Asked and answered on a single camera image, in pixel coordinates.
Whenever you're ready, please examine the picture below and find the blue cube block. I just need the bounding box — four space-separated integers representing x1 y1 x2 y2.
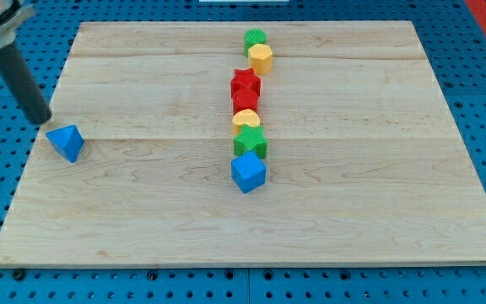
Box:
230 151 267 193

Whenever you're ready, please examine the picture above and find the green star block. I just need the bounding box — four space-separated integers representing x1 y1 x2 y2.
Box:
234 125 268 159

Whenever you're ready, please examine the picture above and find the yellow hexagon block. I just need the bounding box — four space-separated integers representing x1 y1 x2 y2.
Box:
247 44 273 75

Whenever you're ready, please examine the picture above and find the red star block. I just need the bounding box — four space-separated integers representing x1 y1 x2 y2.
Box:
230 68 262 97

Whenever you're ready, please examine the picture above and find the blue triangle block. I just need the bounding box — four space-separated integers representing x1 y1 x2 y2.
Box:
46 125 84 163

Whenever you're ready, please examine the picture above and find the wooden board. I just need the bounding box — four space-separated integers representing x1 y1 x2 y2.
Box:
0 21 486 269

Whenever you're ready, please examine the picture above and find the yellow heart block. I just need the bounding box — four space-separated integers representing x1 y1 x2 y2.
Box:
231 109 261 136

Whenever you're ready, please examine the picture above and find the green cylinder block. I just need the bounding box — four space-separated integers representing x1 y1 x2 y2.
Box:
243 28 267 57

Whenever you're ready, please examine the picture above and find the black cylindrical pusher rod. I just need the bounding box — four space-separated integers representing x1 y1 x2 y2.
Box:
0 42 52 124

